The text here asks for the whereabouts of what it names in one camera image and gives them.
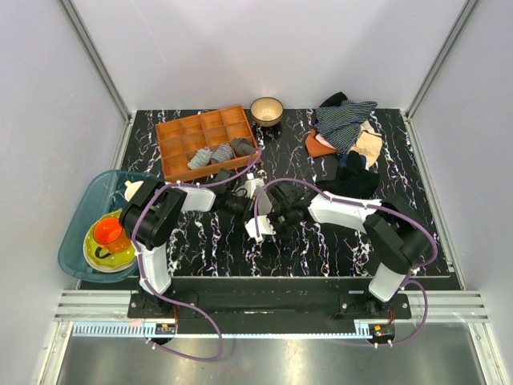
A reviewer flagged orange compartment tray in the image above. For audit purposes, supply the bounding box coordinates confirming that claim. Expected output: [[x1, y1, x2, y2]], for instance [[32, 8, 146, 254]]
[[156, 105, 257, 182]]

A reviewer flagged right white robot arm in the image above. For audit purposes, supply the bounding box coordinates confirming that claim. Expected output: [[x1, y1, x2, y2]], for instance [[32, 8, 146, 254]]
[[246, 178, 438, 318]]

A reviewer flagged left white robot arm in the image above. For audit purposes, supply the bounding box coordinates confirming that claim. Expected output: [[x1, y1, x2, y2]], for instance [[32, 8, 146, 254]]
[[119, 168, 252, 318]]

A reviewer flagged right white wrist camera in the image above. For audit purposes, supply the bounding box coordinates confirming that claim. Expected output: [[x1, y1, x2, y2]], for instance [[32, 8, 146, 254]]
[[244, 215, 276, 243]]

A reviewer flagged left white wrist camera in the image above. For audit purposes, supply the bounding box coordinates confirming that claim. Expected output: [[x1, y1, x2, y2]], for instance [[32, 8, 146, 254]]
[[243, 172, 265, 199]]

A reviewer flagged black underwear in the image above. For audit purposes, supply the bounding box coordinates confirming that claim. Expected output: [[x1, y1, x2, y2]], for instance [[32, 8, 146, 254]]
[[316, 152, 380, 200]]

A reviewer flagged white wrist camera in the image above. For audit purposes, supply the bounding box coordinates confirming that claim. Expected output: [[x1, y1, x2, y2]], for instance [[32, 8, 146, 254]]
[[244, 215, 276, 243], [243, 172, 265, 199]]

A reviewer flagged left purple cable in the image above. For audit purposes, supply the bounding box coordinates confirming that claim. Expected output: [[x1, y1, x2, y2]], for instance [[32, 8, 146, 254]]
[[130, 148, 263, 362]]

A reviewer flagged beige bowl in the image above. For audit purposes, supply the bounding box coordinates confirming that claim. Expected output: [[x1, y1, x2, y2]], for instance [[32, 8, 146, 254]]
[[250, 97, 284, 127]]

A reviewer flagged orange cloth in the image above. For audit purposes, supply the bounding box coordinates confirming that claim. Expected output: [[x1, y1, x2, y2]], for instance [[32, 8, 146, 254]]
[[305, 129, 337, 158]]

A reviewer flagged striped rolled underwear left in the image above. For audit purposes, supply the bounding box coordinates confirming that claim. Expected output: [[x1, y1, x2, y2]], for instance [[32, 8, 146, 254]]
[[188, 147, 212, 170]]

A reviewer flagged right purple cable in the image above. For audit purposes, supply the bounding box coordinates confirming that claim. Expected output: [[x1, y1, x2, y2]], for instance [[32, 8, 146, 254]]
[[253, 177, 438, 348]]

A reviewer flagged purple cable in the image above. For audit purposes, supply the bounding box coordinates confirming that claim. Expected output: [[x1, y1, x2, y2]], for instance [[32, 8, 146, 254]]
[[253, 177, 438, 348], [130, 148, 263, 362]]

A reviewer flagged striped rolled underwear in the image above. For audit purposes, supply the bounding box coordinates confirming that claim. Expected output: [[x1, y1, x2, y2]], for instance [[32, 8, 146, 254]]
[[211, 144, 234, 164], [188, 147, 212, 170]]

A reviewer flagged striped rolled underwear middle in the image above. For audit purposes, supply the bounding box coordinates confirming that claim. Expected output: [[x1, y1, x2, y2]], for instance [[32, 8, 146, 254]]
[[211, 144, 234, 164]]

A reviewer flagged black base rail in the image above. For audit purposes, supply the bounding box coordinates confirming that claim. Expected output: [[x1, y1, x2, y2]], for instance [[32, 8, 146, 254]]
[[127, 277, 412, 337]]

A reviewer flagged yellow-green dotted plate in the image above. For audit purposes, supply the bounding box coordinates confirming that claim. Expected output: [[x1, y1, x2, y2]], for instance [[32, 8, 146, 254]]
[[83, 209, 135, 274]]

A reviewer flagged blue plastic tub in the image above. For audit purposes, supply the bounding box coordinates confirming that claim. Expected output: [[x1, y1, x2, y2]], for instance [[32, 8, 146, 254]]
[[58, 170, 150, 284]]

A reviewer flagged orange cup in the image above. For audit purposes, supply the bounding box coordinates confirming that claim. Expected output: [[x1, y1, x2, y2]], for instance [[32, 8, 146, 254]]
[[93, 217, 131, 259]]

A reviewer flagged dark grey rolled underwear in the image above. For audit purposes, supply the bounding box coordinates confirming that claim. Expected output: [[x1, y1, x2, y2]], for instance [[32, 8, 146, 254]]
[[231, 138, 256, 157]]

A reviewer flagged beige underwear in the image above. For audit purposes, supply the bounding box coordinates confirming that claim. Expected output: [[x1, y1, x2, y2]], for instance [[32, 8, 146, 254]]
[[350, 120, 383, 169]]

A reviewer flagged cream mug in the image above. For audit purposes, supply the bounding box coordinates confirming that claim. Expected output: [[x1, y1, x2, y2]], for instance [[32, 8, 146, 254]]
[[124, 180, 143, 202]]

